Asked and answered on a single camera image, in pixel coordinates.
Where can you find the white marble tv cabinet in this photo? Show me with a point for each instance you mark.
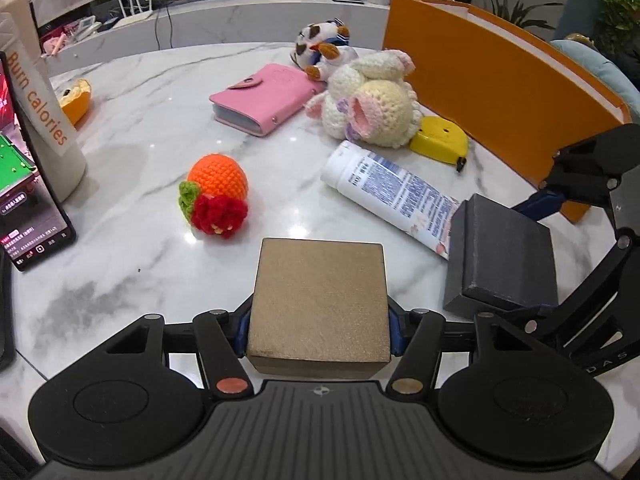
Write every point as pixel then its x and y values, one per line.
pixel 225 22

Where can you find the cream crocheted bunny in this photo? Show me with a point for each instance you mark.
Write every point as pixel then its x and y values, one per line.
pixel 375 105

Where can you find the yellow tape measure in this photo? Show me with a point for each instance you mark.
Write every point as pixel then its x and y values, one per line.
pixel 437 140

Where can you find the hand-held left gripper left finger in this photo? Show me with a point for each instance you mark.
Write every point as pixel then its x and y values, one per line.
pixel 243 327

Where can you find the gold square box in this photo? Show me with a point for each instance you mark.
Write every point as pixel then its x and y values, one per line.
pixel 320 305

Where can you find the white router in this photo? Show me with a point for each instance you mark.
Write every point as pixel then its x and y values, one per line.
pixel 134 7

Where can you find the black flat object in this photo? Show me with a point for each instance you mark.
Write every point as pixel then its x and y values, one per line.
pixel 5 310

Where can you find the crocheted orange with red flower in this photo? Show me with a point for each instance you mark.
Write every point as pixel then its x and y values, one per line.
pixel 220 185

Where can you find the black phone with lit screen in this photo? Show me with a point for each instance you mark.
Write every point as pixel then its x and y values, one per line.
pixel 25 200

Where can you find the light blue pillow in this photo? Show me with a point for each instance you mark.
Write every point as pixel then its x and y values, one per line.
pixel 600 70

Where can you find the white printed tube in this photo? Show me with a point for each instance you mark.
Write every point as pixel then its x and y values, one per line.
pixel 380 185

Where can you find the white bottle with orange lettering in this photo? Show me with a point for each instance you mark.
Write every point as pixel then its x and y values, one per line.
pixel 50 125

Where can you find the dark grey box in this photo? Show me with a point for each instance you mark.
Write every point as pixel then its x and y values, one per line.
pixel 500 255

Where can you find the pink card holder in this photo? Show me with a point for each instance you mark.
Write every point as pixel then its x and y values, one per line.
pixel 270 95

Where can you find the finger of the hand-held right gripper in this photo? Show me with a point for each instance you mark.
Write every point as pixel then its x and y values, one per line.
pixel 600 280
pixel 542 205

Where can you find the orange storage box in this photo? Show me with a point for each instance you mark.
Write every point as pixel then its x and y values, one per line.
pixel 475 70

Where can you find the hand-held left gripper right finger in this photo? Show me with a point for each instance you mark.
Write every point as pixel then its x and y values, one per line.
pixel 397 330

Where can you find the plush dog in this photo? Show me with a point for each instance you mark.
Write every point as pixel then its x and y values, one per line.
pixel 320 45

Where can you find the bushy green plant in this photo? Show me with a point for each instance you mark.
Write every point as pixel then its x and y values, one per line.
pixel 617 10

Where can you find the pink clutter on shelf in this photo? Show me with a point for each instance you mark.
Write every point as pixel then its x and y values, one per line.
pixel 75 32

